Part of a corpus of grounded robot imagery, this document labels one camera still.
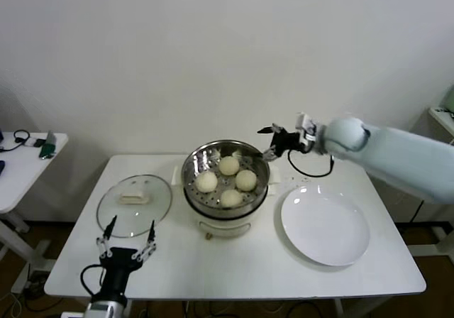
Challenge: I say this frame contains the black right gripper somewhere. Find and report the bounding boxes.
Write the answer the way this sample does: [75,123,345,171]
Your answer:
[257,123,309,162]

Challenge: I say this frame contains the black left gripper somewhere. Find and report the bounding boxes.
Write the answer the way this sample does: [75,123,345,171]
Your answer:
[96,214,157,300]

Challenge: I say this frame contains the glass lid with cream handle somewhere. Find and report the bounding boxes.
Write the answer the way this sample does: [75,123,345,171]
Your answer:
[96,174,174,239]

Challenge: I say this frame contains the white steamed baozi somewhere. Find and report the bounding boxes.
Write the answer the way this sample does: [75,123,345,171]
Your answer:
[235,170,258,192]
[195,171,218,194]
[220,189,244,208]
[218,155,240,176]

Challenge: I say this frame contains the stainless steel steamer basket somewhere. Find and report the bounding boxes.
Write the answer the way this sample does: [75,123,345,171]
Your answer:
[172,139,282,218]

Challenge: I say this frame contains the cream electric cooker base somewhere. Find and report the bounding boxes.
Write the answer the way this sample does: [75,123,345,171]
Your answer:
[184,186,270,241]

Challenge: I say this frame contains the white round plate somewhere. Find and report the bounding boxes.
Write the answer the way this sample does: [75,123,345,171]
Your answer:
[280,185,371,268]

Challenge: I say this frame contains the white floor power strip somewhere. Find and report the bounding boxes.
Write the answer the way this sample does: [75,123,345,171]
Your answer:
[21,270,50,292]

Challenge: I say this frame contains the white side desk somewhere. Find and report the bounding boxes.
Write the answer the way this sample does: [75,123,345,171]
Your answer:
[0,131,70,294]

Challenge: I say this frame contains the white shelf board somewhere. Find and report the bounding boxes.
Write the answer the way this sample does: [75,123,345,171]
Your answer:
[428,106,454,138]

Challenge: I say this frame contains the white table leg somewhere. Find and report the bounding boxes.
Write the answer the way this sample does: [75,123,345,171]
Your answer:
[333,298,355,318]

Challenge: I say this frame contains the mint green appliance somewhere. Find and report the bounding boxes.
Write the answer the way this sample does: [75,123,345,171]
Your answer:
[443,85,454,114]

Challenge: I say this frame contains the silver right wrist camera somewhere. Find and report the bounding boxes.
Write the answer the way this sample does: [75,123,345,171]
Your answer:
[294,111,319,136]

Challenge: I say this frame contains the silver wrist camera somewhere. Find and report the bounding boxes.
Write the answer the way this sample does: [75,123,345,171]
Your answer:
[84,302,114,318]
[294,111,319,136]

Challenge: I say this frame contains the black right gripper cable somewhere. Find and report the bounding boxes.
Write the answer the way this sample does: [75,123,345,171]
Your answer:
[287,147,336,179]

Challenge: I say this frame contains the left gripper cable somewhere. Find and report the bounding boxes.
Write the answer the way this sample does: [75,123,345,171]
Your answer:
[79,263,106,296]

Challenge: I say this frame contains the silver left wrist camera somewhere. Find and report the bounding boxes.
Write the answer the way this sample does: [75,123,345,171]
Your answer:
[84,302,114,318]

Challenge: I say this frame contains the black headphones with cable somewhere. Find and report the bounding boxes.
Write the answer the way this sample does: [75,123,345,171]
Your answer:
[0,128,32,152]

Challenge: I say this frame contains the white desk base frame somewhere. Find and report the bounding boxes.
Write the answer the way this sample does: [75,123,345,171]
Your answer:
[404,221,454,258]

